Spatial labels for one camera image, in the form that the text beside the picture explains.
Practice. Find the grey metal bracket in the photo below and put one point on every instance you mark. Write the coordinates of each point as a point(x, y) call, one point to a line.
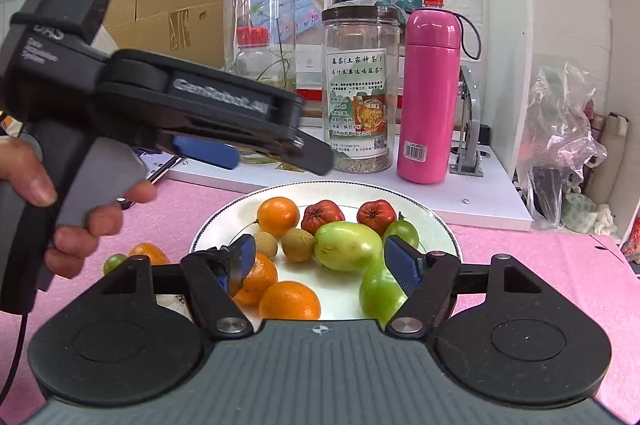
point(467, 145)

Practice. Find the pink floral tablecloth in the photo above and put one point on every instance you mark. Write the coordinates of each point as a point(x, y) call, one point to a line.
point(525, 250)

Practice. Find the labelled clear plastic jar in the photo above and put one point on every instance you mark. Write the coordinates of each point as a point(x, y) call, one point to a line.
point(360, 55)

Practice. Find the red-capped bottle with plants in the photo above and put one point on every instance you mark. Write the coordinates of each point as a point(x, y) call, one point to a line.
point(255, 55)

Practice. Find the red packet in clear wrap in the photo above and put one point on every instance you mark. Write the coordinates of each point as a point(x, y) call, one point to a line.
point(631, 240)

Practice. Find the black smartphone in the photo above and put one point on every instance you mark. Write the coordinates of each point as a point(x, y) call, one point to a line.
point(162, 167)

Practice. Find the orange tangerine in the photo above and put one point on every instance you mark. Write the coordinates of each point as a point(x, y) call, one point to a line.
point(290, 300)
point(262, 275)
point(147, 252)
point(278, 216)

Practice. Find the pink water bottle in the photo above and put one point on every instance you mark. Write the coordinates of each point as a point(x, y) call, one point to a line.
point(430, 80)

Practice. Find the crumpled clear plastic bag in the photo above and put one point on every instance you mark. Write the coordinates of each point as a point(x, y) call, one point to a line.
point(560, 105)

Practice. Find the person's left hand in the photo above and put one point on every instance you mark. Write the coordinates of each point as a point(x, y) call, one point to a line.
point(85, 240)

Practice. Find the white plate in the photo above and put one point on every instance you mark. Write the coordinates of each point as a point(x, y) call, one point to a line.
point(235, 215)

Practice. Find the red wax apple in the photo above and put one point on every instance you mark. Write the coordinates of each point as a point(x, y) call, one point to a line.
point(322, 215)
point(376, 215)

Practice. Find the small green jujube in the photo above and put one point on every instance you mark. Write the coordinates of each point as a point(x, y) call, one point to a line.
point(402, 231)
point(114, 262)

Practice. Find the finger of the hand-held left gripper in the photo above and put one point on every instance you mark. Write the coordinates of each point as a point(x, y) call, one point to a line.
point(312, 157)
point(210, 152)

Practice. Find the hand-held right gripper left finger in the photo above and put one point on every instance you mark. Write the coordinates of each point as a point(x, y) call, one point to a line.
point(245, 257)

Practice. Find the brown longan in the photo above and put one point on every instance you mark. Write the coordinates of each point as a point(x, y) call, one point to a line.
point(265, 245)
point(298, 245)

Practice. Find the white shelf unit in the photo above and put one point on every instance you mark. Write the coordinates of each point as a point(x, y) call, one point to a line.
point(565, 5)

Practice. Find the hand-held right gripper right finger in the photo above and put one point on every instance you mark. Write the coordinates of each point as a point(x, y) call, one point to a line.
point(402, 262)

